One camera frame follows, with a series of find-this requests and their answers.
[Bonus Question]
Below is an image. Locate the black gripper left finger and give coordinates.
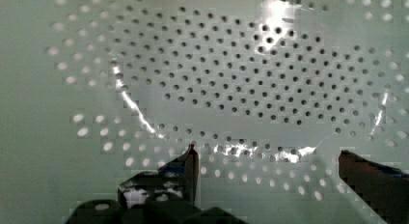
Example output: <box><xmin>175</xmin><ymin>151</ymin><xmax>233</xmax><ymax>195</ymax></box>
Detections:
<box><xmin>117</xmin><ymin>143</ymin><xmax>199</xmax><ymax>209</ymax></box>

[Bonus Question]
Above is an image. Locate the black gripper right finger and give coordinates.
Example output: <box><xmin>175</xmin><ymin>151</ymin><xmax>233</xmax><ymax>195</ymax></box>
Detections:
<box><xmin>339</xmin><ymin>150</ymin><xmax>409</xmax><ymax>224</ymax></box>

